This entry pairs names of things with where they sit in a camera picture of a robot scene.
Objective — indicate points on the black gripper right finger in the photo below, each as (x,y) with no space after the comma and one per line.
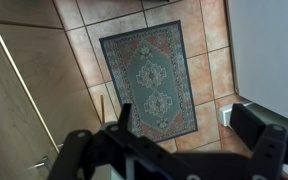
(267,150)

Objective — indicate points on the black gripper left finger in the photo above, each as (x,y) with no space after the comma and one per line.
(77,153)

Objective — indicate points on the light wooden kitchen cabinet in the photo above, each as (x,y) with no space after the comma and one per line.
(24,100)

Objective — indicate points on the white refrigerator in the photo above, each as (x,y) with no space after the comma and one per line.
(270,50)

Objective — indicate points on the teal patterned floor rug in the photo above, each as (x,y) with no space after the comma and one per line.
(150,76)

